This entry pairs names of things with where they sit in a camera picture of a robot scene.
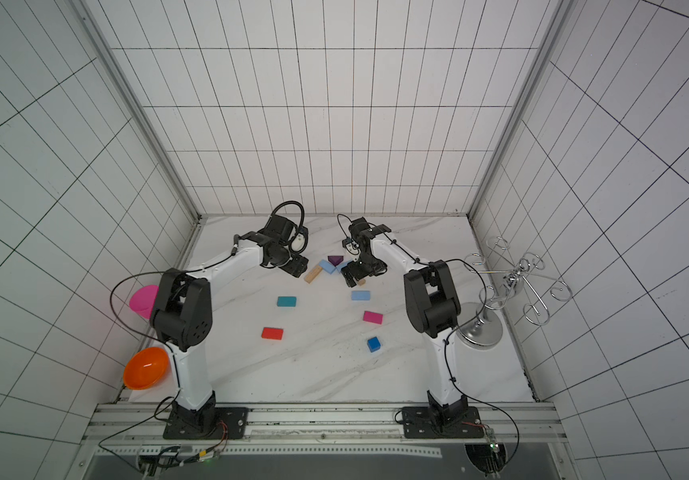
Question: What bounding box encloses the purple pentagon block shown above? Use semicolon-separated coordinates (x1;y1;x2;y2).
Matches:
328;255;344;266

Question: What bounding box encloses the teal block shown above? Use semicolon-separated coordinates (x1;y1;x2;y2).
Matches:
276;296;298;308

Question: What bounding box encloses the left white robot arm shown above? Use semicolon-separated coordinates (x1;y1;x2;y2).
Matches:
150;213;308;440

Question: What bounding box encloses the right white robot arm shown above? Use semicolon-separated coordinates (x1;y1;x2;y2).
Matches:
342;217;472;438

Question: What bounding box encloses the magenta block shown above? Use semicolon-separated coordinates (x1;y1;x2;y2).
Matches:
363;311;384;325

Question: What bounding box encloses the dark blue cube block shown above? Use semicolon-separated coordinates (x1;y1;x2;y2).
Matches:
367;337;382;353

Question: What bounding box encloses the red block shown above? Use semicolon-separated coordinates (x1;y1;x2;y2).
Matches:
260;327;284;341

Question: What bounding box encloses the pink plastic goblet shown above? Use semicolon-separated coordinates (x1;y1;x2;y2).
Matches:
128;285;158;320

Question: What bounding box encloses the orange plastic bowl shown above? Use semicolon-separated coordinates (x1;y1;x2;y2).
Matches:
122;347;170;390

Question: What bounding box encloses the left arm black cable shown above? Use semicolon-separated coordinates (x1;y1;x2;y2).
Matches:
96;251;238;469

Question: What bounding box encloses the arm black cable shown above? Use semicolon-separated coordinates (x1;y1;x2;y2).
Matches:
96;251;238;469
439;257;521;466

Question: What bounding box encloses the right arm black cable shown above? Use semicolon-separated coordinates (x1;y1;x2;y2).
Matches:
439;257;521;466

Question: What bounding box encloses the chrome wire cup rack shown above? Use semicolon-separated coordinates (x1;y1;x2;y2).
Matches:
456;236;574;350

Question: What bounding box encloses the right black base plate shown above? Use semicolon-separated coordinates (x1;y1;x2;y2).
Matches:
401;406;485;440

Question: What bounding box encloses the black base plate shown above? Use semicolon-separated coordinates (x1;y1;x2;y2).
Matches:
162;405;248;441
401;406;485;440

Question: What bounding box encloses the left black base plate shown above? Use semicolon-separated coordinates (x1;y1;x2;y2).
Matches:
162;405;248;441

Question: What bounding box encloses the aluminium mounting rail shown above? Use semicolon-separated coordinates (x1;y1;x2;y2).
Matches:
82;402;568;447

